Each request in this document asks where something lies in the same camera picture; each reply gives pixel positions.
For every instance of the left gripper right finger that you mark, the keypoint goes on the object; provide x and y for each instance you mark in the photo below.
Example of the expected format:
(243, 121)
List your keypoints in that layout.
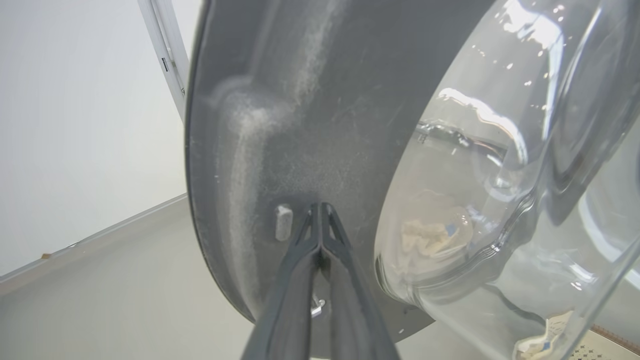
(355, 320)

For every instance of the cream perforated laundry basket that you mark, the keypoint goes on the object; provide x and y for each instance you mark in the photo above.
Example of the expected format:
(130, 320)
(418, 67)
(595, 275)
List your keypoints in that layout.
(610, 347)

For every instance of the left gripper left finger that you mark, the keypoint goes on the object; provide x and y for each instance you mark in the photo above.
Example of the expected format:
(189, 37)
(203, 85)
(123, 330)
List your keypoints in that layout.
(287, 310)

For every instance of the grey washing machine door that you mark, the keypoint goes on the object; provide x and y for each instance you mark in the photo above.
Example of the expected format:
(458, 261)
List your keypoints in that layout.
(325, 125)

